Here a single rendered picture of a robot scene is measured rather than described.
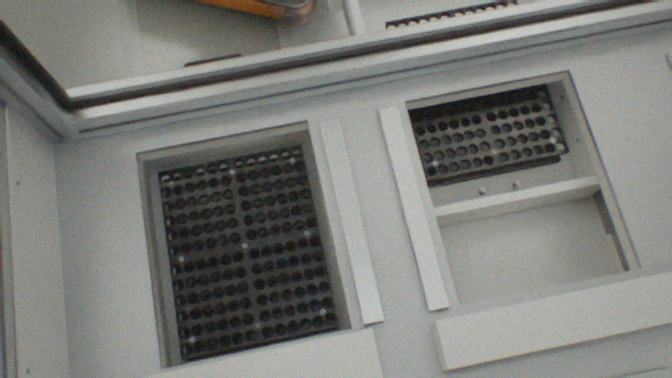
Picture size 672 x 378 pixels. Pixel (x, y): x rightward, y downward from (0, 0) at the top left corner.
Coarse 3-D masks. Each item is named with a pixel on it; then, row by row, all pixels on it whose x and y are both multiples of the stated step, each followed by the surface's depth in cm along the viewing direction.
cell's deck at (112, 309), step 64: (512, 64) 75; (576, 64) 75; (640, 64) 75; (192, 128) 73; (256, 128) 73; (640, 128) 72; (64, 192) 71; (128, 192) 71; (384, 192) 70; (640, 192) 70; (64, 256) 68; (128, 256) 68; (384, 256) 68; (640, 256) 68; (128, 320) 66; (384, 320) 66
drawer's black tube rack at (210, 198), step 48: (192, 192) 75; (240, 192) 78; (288, 192) 75; (192, 240) 73; (240, 240) 73; (288, 240) 73; (192, 288) 72; (240, 288) 75; (288, 288) 72; (192, 336) 70; (240, 336) 73; (288, 336) 70
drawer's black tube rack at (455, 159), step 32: (480, 96) 79; (512, 96) 79; (416, 128) 78; (448, 128) 78; (480, 128) 78; (512, 128) 78; (544, 128) 77; (448, 160) 76; (480, 160) 77; (512, 160) 76; (544, 160) 80
